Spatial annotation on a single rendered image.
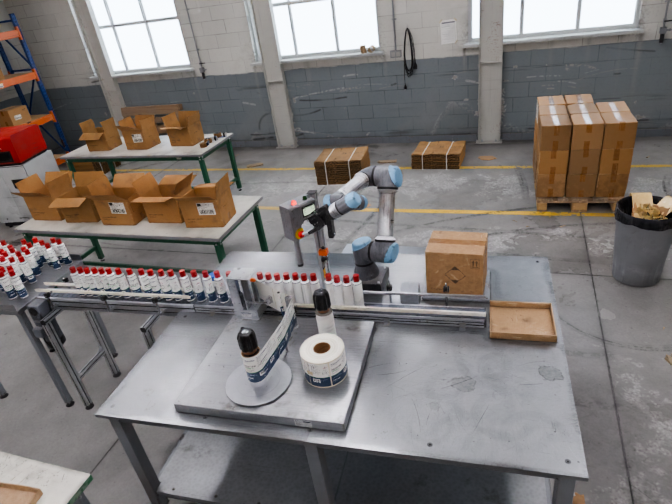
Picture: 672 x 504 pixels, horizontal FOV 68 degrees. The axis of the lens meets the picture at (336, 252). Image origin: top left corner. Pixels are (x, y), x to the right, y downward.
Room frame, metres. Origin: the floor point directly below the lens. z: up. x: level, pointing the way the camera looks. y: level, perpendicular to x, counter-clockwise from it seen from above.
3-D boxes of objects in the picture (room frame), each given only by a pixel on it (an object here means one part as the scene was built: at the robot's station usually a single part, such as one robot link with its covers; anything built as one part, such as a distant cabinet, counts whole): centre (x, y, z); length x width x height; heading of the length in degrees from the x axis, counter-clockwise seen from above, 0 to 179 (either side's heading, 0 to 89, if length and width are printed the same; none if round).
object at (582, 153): (5.02, -2.72, 0.45); 1.20 x 0.84 x 0.89; 159
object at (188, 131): (6.37, 1.67, 0.97); 0.43 x 0.42 x 0.37; 154
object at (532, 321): (1.94, -0.86, 0.85); 0.30 x 0.26 x 0.04; 71
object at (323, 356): (1.75, 0.13, 0.95); 0.20 x 0.20 x 0.14
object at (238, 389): (1.75, 0.44, 0.89); 0.31 x 0.31 x 0.01
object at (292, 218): (2.38, 0.16, 1.38); 0.17 x 0.10 x 0.19; 126
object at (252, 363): (1.75, 0.44, 1.04); 0.09 x 0.09 x 0.29
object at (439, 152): (6.42, -1.57, 0.11); 0.65 x 0.54 x 0.22; 65
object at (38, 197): (4.56, 2.59, 0.97); 0.45 x 0.40 x 0.37; 159
